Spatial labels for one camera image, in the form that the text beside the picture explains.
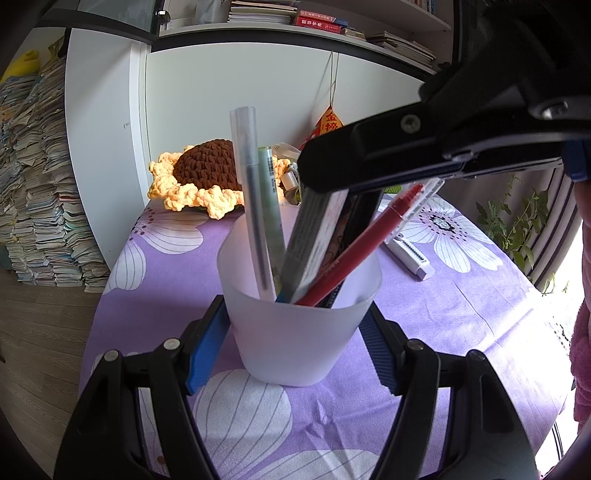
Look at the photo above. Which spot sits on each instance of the white correction tape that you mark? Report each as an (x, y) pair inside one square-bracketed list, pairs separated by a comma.
[(410, 256)]

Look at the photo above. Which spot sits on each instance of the red triangular lucky pouch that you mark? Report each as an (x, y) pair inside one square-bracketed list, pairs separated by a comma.
[(328, 122)]

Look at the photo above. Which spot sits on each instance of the orange small marker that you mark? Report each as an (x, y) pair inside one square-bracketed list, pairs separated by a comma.
[(309, 240)]

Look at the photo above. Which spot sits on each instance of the purple floral tablecloth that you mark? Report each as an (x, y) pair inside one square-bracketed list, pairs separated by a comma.
[(293, 393)]

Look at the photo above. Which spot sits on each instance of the black pen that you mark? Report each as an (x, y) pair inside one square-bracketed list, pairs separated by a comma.
[(362, 214)]

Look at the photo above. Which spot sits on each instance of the person's hand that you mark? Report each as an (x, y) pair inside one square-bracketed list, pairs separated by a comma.
[(582, 191)]

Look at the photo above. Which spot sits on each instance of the glass cabinet door left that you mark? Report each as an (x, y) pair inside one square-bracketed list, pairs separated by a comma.
[(138, 20)]

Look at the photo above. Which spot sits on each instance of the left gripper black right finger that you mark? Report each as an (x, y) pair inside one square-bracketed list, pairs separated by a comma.
[(484, 437)]

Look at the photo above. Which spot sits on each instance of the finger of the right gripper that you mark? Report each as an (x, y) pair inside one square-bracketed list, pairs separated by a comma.
[(482, 121)]

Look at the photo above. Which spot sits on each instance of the pink patterned pen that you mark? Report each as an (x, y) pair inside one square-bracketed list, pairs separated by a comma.
[(338, 234)]

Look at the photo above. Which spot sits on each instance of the white bookshelf cabinet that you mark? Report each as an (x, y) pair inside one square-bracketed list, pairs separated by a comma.
[(127, 101)]

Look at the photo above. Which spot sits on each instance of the clear grey gel pen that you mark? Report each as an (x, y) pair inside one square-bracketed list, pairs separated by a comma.
[(244, 140)]

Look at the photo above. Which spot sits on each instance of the green white pen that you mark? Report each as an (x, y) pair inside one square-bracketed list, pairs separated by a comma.
[(273, 226)]

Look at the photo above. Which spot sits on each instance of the curtain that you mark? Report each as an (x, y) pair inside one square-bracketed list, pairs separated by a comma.
[(550, 245)]

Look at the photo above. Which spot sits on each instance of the potted green plant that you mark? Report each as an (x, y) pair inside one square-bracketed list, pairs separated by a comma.
[(512, 229)]

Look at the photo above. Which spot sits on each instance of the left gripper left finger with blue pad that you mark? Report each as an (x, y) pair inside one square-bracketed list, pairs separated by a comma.
[(104, 438)]

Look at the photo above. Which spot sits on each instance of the stacked books pile on floor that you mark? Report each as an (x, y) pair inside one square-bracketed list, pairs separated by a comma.
[(44, 227)]

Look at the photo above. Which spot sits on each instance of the translucent white plastic cup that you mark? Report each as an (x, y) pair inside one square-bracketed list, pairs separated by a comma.
[(282, 343)]

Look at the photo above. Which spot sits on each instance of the yellow plush toy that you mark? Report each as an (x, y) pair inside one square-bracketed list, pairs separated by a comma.
[(26, 64)]

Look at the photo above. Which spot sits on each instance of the red pen clear cap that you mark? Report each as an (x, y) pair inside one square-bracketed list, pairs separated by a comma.
[(398, 212)]

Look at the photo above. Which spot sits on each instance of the green crochet stem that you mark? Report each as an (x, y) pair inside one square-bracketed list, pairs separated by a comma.
[(393, 189)]

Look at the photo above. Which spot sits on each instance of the crochet sunflower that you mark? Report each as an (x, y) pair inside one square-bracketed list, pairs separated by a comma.
[(202, 176)]

